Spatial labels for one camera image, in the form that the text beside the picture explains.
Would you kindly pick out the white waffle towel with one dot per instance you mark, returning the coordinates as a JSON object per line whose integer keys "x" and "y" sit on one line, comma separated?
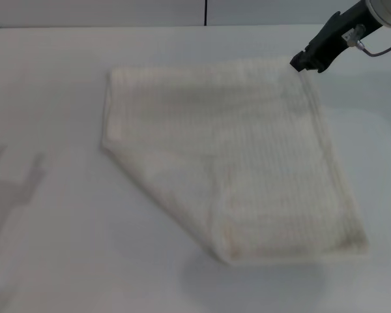
{"x": 221, "y": 156}

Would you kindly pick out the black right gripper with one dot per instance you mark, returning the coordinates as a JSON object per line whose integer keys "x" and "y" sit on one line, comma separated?
{"x": 339, "y": 36}

